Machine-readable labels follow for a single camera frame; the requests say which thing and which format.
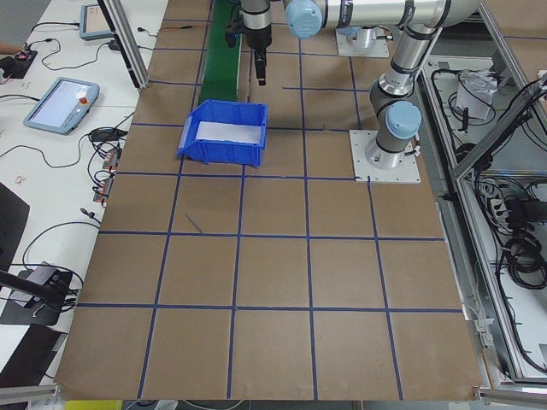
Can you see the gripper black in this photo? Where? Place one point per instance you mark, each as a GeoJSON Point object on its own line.
{"type": "Point", "coordinates": [259, 38]}

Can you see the green conveyor belt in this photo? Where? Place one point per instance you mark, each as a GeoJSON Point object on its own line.
{"type": "Point", "coordinates": [221, 64]}

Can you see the blue source bin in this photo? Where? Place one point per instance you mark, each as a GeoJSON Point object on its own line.
{"type": "Point", "coordinates": [225, 132]}

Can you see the far teach pendant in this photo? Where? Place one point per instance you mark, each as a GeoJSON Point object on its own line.
{"type": "Point", "coordinates": [93, 24]}

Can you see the teach pendant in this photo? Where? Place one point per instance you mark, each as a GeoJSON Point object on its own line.
{"type": "Point", "coordinates": [93, 24]}
{"type": "Point", "coordinates": [63, 106]}

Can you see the near teach pendant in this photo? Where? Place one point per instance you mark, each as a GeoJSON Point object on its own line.
{"type": "Point", "coordinates": [63, 106]}

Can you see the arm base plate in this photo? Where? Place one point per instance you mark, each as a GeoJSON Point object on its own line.
{"type": "Point", "coordinates": [373, 165]}
{"type": "Point", "coordinates": [363, 42]}

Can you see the aluminium frame post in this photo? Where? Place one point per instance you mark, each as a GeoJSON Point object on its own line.
{"type": "Point", "coordinates": [116, 18]}

